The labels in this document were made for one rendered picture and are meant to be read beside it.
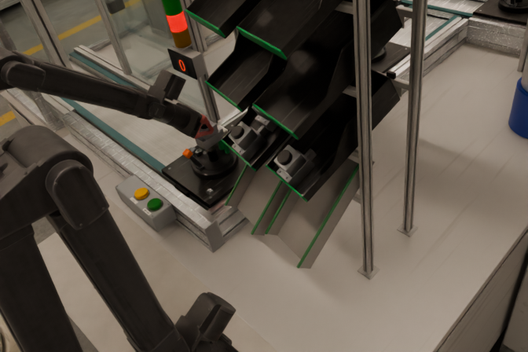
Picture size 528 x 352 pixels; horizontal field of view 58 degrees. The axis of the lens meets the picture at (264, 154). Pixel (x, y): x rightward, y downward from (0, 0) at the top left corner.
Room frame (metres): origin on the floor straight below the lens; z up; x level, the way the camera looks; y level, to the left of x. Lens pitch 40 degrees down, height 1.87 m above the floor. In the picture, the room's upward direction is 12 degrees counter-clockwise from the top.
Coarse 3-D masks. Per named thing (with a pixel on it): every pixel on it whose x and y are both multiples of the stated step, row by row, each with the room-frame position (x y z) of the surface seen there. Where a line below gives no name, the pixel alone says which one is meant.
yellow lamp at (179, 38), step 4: (172, 32) 1.30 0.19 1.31; (176, 32) 1.29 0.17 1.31; (180, 32) 1.29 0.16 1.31; (184, 32) 1.29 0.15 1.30; (188, 32) 1.30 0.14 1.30; (176, 36) 1.29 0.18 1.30; (180, 36) 1.29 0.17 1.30; (184, 36) 1.29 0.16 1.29; (188, 36) 1.30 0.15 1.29; (176, 40) 1.29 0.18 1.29; (180, 40) 1.29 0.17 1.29; (184, 40) 1.29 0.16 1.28; (188, 40) 1.29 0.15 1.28; (176, 44) 1.30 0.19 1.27; (180, 44) 1.29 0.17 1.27; (184, 44) 1.29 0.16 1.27; (188, 44) 1.29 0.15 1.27
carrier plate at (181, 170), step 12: (180, 156) 1.16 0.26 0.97; (168, 168) 1.11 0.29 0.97; (180, 168) 1.10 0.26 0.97; (240, 168) 1.04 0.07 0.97; (180, 180) 1.05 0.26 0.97; (192, 180) 1.04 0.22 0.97; (204, 180) 1.02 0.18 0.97; (216, 180) 1.01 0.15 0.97; (228, 180) 1.00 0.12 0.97; (192, 192) 0.98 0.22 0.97; (204, 192) 0.97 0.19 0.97; (216, 192) 0.96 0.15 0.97; (228, 192) 0.96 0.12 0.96; (204, 204) 0.94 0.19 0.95
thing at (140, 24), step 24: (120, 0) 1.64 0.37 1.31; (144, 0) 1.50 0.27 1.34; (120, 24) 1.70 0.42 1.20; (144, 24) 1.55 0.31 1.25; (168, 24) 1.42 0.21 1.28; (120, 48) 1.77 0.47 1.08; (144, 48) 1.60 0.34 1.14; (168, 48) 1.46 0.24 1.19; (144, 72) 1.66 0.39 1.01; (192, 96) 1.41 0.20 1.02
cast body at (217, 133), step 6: (210, 120) 1.12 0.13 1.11; (204, 126) 1.08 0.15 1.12; (216, 126) 1.09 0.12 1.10; (216, 132) 1.09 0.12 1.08; (222, 132) 1.12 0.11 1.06; (198, 138) 1.08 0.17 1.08; (204, 138) 1.07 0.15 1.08; (210, 138) 1.07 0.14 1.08; (216, 138) 1.08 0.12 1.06; (198, 144) 1.08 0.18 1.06; (204, 144) 1.06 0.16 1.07; (210, 144) 1.07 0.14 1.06
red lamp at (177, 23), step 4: (168, 16) 1.29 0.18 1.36; (172, 16) 1.29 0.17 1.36; (176, 16) 1.29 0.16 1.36; (180, 16) 1.29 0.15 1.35; (184, 16) 1.31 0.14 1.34; (168, 20) 1.30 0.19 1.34; (172, 20) 1.29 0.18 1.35; (176, 20) 1.29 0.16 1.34; (180, 20) 1.29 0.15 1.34; (184, 20) 1.30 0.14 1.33; (172, 24) 1.29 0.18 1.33; (176, 24) 1.29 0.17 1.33; (180, 24) 1.29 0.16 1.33; (184, 24) 1.30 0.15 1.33; (172, 28) 1.29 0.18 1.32; (176, 28) 1.29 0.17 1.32; (180, 28) 1.29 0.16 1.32; (184, 28) 1.29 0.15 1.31
